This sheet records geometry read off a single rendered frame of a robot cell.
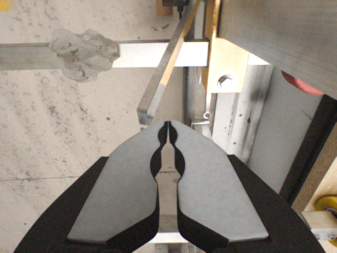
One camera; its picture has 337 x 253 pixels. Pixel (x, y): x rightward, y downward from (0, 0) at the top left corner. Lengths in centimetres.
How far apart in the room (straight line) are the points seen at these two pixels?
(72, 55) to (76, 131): 124
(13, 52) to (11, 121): 138
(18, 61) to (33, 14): 99
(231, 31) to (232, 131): 46
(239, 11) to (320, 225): 33
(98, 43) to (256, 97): 45
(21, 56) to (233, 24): 26
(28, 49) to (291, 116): 50
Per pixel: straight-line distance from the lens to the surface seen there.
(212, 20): 25
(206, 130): 45
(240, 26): 18
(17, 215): 257
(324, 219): 41
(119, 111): 130
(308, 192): 44
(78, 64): 28
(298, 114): 49
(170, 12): 105
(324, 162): 40
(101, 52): 26
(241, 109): 60
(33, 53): 31
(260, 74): 57
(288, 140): 52
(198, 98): 46
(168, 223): 33
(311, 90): 28
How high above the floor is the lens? 111
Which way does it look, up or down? 58 degrees down
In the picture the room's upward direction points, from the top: 180 degrees clockwise
